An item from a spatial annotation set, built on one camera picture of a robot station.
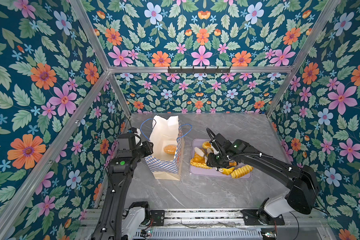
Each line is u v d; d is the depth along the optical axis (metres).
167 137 0.96
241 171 0.84
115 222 0.40
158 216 0.74
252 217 0.72
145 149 0.65
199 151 0.85
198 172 0.88
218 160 0.68
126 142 0.53
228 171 0.84
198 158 0.86
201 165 0.88
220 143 0.62
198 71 0.94
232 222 0.73
